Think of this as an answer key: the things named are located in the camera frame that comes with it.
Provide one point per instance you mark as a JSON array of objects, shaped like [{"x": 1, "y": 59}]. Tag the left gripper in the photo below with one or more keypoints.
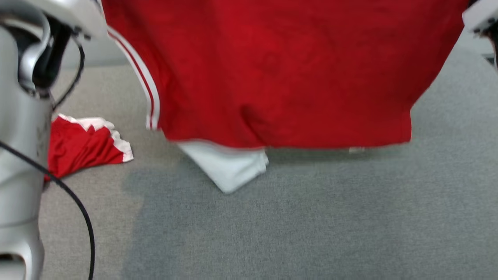
[{"x": 74, "y": 15}]

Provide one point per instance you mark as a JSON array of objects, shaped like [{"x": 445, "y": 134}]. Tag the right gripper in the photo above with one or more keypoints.
[{"x": 484, "y": 15}]

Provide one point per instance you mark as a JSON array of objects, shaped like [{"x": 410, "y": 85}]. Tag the red shorts with white trim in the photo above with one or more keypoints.
[{"x": 81, "y": 147}]

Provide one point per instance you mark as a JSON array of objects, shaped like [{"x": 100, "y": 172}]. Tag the red jersey with white sleeves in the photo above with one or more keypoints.
[{"x": 280, "y": 70}]

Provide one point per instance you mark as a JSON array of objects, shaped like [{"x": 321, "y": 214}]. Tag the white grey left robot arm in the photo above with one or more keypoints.
[{"x": 19, "y": 155}]

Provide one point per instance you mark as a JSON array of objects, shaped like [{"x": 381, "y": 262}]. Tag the grey fabric sofa cushion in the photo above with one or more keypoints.
[{"x": 311, "y": 217}]

